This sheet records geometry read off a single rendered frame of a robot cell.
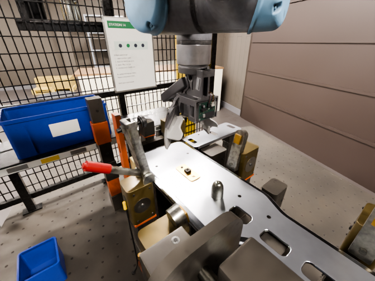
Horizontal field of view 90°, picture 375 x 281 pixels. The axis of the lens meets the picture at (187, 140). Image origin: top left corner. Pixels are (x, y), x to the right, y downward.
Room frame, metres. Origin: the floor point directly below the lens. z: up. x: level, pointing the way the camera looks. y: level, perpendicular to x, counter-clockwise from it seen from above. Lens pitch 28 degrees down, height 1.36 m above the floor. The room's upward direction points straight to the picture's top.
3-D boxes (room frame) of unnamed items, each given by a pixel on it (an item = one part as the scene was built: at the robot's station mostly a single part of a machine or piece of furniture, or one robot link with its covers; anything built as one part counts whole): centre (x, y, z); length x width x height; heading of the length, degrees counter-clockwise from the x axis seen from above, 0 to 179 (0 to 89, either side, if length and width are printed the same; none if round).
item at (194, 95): (0.44, -0.02, 1.25); 0.09 x 0.08 x 0.12; 38
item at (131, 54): (0.97, 0.26, 1.30); 0.23 x 0.02 x 0.31; 128
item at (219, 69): (3.90, 0.68, 0.45); 2.69 x 0.85 x 0.91; 111
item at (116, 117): (0.45, 0.18, 0.95); 0.03 x 0.01 x 0.50; 38
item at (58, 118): (0.65, 0.47, 1.10); 0.30 x 0.17 x 0.13; 130
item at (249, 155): (0.56, -0.21, 0.87); 0.12 x 0.07 x 0.35; 128
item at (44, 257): (0.33, 0.45, 0.75); 0.11 x 0.10 x 0.09; 38
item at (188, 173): (0.47, 0.00, 1.01); 0.08 x 0.04 x 0.01; 38
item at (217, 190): (0.37, -0.08, 1.02); 0.03 x 0.03 x 0.07
